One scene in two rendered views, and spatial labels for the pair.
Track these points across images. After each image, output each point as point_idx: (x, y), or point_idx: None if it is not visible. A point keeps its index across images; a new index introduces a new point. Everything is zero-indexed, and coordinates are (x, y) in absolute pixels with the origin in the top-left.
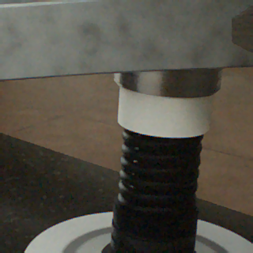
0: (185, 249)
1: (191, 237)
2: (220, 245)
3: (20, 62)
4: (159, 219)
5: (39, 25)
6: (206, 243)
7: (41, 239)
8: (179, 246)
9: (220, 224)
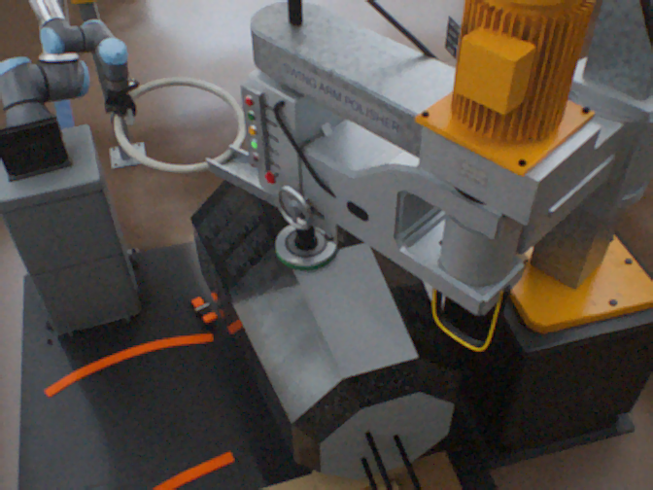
0: (307, 243)
1: (308, 241)
2: (327, 243)
3: (271, 201)
4: (299, 235)
5: (273, 197)
6: (325, 241)
7: (291, 226)
8: (304, 242)
9: (351, 234)
